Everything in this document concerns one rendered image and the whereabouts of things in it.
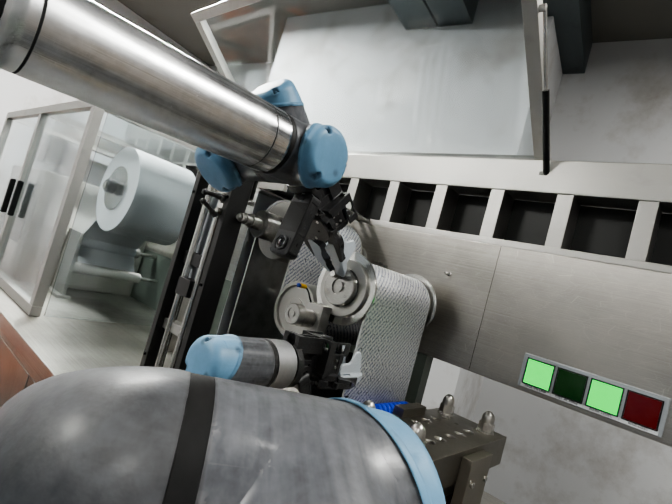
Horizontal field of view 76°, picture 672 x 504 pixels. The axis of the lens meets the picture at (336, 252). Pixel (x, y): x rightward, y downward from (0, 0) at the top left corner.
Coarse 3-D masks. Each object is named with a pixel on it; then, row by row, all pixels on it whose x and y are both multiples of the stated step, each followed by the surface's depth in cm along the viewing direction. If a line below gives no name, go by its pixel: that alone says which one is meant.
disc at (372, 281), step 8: (352, 256) 86; (360, 256) 85; (368, 264) 83; (368, 272) 83; (320, 280) 90; (368, 280) 82; (376, 280) 82; (368, 288) 82; (376, 288) 81; (320, 296) 89; (368, 296) 82; (368, 304) 81; (360, 312) 82; (336, 320) 85; (344, 320) 84; (352, 320) 83
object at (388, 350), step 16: (368, 320) 83; (368, 336) 84; (384, 336) 88; (400, 336) 92; (416, 336) 98; (368, 352) 85; (384, 352) 89; (400, 352) 94; (416, 352) 99; (368, 368) 86; (384, 368) 90; (400, 368) 95; (368, 384) 87; (384, 384) 91; (400, 384) 96; (384, 400) 92; (400, 400) 97
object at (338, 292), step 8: (352, 272) 84; (328, 280) 86; (336, 280) 85; (344, 280) 84; (352, 280) 82; (328, 288) 86; (336, 288) 84; (344, 288) 83; (352, 288) 82; (328, 296) 85; (336, 296) 84; (344, 296) 83; (352, 296) 82; (336, 304) 84; (344, 304) 83
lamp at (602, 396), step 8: (592, 384) 83; (600, 384) 83; (592, 392) 83; (600, 392) 82; (608, 392) 82; (616, 392) 81; (592, 400) 83; (600, 400) 82; (608, 400) 81; (616, 400) 81; (600, 408) 82; (608, 408) 81; (616, 408) 80
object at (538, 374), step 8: (528, 360) 92; (528, 368) 91; (536, 368) 90; (544, 368) 89; (552, 368) 88; (528, 376) 91; (536, 376) 90; (544, 376) 89; (536, 384) 90; (544, 384) 89
